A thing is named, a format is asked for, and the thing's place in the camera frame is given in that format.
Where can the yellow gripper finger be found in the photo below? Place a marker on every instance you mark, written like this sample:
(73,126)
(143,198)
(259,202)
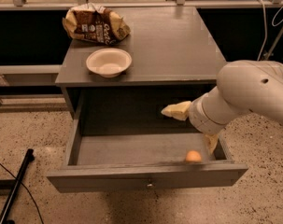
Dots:
(178,111)
(212,141)

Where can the orange fruit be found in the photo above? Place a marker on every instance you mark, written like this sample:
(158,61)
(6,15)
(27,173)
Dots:
(193,156)

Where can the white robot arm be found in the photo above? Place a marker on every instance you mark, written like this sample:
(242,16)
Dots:
(242,87)

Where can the grey open top drawer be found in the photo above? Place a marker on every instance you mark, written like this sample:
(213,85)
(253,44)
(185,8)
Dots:
(131,161)

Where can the grey wooden cabinet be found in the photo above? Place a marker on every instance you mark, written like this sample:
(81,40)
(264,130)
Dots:
(174,58)

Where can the white paper bowl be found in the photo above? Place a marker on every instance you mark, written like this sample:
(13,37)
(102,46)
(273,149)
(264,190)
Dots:
(109,62)

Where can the brown chip bag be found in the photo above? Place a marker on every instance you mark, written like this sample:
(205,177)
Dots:
(95,23)

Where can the black stand leg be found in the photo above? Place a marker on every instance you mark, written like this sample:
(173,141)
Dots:
(10,187)

